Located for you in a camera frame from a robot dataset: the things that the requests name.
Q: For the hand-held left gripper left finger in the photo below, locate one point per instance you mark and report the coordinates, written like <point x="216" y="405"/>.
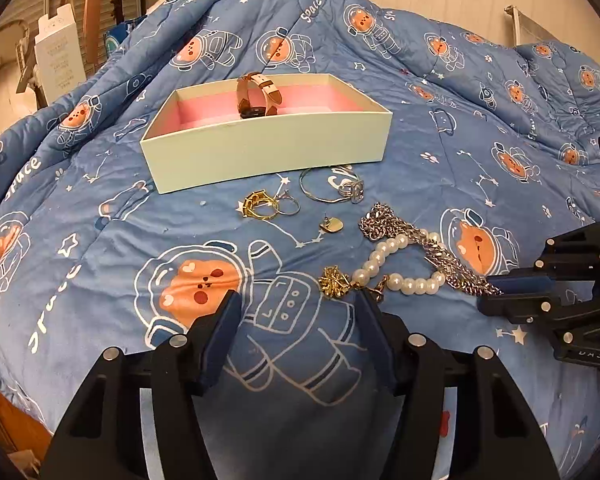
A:
<point x="224" y="332"/>

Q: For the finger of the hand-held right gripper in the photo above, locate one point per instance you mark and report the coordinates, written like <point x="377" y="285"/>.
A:
<point x="527" y="284"/>
<point x="515" y="307"/>

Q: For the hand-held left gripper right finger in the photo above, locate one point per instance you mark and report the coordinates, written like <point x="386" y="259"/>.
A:
<point x="376" y="332"/>

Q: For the gold snowflake charm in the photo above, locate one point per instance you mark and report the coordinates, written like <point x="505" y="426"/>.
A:
<point x="336" y="282"/>

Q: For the silver bangle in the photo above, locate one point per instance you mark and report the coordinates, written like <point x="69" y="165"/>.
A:
<point x="303" y="188"/>

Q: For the white box with pink lining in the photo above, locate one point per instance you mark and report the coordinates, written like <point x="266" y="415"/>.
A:
<point x="260" y="152"/>

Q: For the blue printed blanket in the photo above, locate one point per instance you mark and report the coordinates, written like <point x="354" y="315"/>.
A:
<point x="130" y="260"/>

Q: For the blue package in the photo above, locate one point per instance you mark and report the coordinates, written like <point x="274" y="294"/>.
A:
<point x="115" y="35"/>

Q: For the white cardboard carton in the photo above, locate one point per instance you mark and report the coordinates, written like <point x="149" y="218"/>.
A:
<point x="60" y="60"/>

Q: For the wooden pole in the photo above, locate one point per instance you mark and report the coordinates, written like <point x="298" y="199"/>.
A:
<point x="92" y="25"/>

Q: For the white rail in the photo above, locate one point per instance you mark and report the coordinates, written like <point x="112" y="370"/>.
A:
<point x="522" y="25"/>

